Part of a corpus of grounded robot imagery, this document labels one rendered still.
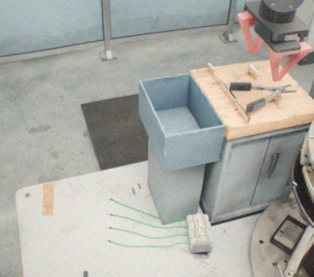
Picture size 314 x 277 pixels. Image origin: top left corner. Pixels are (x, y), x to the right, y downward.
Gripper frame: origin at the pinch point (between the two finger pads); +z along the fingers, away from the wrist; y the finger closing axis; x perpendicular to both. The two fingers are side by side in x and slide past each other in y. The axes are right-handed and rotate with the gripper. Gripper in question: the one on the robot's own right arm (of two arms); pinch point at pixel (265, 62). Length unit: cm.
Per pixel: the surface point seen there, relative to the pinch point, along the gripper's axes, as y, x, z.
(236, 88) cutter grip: -2.3, -3.3, 6.6
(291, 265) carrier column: 23.8, -0.2, 28.6
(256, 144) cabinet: 5.2, -1.4, 14.5
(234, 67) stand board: -11.6, 1.3, 9.4
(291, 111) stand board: 4.3, 5.1, 8.6
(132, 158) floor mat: -87, -4, 119
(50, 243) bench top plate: 2, -43, 36
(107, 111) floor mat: -129, -8, 121
